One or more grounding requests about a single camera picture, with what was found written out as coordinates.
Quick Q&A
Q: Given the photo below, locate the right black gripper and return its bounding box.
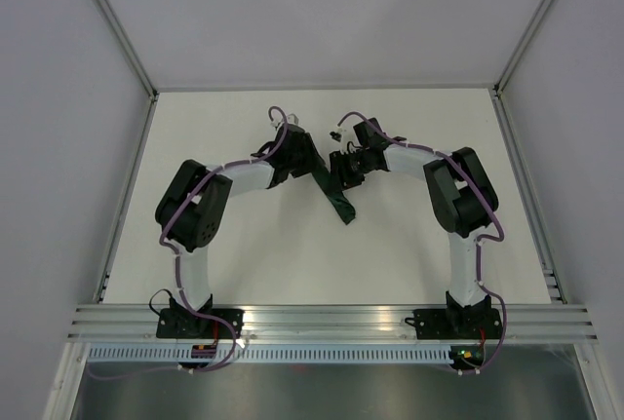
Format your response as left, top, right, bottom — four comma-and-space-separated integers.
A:
326, 149, 371, 196

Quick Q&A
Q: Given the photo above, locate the dark green cloth napkin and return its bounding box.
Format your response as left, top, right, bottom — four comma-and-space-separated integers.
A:
312, 167, 356, 225

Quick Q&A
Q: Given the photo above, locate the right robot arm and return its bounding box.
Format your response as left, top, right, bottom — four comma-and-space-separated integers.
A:
330, 118, 504, 340

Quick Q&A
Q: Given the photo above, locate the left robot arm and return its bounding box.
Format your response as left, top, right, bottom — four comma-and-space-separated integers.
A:
155, 125, 323, 338

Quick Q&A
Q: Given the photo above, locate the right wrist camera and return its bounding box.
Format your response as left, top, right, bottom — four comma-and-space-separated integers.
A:
330, 127, 348, 142

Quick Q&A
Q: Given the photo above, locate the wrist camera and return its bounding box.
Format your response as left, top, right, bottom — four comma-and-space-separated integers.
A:
270, 113, 299, 131
330, 127, 348, 142

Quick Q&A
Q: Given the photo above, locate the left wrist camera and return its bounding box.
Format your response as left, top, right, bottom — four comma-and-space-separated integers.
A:
270, 113, 299, 131

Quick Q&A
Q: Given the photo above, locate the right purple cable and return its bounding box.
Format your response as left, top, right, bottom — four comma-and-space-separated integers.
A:
335, 110, 511, 375

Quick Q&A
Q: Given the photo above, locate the purple cable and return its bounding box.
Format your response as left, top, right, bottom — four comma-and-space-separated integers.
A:
335, 110, 511, 375
87, 106, 290, 382

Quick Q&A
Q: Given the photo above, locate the back aluminium frame bar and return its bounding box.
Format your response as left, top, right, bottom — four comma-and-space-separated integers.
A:
154, 82, 498, 94

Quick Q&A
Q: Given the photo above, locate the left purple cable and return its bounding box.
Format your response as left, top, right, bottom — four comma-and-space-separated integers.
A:
87, 106, 290, 382

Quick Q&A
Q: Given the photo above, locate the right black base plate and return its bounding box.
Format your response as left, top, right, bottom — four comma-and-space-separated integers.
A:
406, 308, 503, 341

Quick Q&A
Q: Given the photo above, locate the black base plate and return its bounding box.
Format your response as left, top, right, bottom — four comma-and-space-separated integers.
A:
156, 308, 244, 340
406, 308, 503, 341

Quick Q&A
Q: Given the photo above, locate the right aluminium frame post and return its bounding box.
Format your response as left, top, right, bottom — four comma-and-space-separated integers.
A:
491, 0, 557, 97

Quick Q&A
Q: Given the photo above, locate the aluminium frame post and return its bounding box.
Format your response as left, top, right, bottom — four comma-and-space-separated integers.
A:
93, 0, 158, 100
491, 0, 557, 97

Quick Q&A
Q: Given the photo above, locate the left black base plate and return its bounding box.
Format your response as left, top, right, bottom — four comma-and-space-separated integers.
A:
156, 308, 244, 340

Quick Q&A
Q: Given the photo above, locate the aluminium front rail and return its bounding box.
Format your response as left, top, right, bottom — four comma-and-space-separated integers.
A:
66, 304, 598, 345

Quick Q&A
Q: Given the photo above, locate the white slotted cable duct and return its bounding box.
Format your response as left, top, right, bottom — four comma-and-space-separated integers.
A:
88, 343, 451, 364

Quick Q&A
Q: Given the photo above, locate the left aluminium frame post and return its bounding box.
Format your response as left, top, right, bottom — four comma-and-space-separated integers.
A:
93, 0, 158, 100

